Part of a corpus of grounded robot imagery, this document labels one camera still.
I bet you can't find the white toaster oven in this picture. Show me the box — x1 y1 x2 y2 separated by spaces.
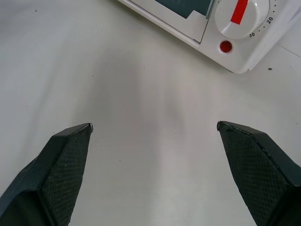
117 0 301 75

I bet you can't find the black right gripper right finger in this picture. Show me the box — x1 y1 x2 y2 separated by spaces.
216 121 301 226

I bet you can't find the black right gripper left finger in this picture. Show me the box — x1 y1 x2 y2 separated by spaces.
0 122 94 226

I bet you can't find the red indicator light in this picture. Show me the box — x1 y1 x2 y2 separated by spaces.
219 40 233 54

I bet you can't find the white timer knob red stripe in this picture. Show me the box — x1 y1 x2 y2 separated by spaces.
214 0 270 40

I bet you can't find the glass oven door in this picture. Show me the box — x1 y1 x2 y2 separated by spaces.
120 0 220 44

